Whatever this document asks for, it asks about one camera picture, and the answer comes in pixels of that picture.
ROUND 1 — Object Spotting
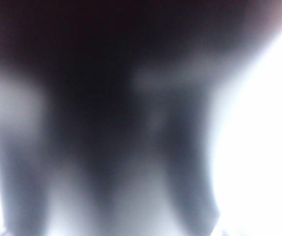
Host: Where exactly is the black thermos with flip lid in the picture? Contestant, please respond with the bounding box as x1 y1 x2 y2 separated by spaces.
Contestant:
0 0 282 236

